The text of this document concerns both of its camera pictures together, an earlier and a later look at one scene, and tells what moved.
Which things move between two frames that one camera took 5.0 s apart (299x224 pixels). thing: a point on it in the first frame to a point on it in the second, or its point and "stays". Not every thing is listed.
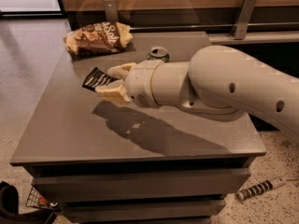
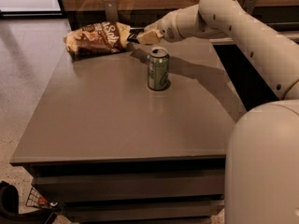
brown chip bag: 98,38 stays
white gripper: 141,81 to 164,28
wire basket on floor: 36,200 stays
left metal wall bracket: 110,10 stays
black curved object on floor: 9,210 stays
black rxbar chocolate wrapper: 95,78 to 134,33
